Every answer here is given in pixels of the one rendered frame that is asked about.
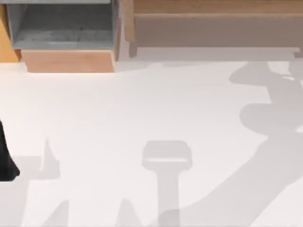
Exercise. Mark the pale wooden drawer front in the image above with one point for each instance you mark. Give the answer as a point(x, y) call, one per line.
point(68, 61)

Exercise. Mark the wooden open shelf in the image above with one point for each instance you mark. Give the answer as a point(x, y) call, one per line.
point(213, 23)

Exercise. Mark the wooden cupboard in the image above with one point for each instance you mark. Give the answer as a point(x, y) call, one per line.
point(6, 37)

